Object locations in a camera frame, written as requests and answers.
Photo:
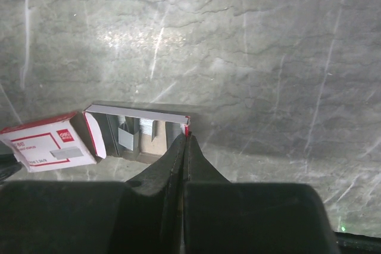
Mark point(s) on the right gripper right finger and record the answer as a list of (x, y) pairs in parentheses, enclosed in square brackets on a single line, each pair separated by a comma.
[(225, 217)]

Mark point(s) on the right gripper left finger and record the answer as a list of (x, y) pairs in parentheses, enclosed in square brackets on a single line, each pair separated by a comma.
[(140, 215)]

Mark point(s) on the striped staple strip pack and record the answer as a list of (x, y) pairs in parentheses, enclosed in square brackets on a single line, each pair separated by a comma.
[(134, 134)]

